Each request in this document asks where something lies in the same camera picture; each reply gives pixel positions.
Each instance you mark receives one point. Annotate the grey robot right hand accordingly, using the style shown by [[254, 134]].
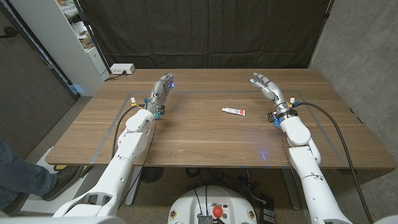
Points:
[[272, 90]]

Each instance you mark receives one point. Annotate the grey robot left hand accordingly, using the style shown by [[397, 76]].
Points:
[[159, 93]]

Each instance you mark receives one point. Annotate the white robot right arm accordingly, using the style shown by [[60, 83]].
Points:
[[314, 183]]

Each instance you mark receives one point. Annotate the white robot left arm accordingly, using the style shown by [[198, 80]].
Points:
[[121, 168]]

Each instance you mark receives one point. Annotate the white toothpaste tube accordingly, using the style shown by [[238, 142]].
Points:
[[233, 111]]

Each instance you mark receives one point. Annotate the white power strip box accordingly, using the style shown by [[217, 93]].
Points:
[[122, 68]]

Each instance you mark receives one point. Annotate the black backdrop curtain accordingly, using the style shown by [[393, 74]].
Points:
[[202, 31]]

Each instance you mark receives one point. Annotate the black round floor disc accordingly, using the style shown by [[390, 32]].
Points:
[[151, 174]]

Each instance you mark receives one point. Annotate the black slanted backdrop pole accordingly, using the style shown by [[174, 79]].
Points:
[[93, 37]]

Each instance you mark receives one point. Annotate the cardboard box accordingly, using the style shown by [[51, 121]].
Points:
[[86, 42]]

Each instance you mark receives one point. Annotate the white table leg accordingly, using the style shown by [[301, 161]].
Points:
[[134, 186], [290, 189]]

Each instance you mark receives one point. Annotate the short black backdrop pole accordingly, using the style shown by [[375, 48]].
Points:
[[328, 7]]

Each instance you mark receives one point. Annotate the white shelf cabinet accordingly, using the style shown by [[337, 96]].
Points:
[[59, 40]]

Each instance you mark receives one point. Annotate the white robot torso base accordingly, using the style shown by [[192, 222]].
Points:
[[192, 205]]

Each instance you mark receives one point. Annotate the black floor power strip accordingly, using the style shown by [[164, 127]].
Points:
[[267, 214]]

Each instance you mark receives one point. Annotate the dark brown shoe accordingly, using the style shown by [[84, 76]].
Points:
[[63, 180]]

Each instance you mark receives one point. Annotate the red emergency stop button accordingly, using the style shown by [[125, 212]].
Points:
[[217, 211]]

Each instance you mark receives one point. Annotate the person's leg in jeans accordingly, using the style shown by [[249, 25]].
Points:
[[21, 177]]

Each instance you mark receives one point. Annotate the white floor board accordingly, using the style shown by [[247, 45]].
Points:
[[34, 207]]

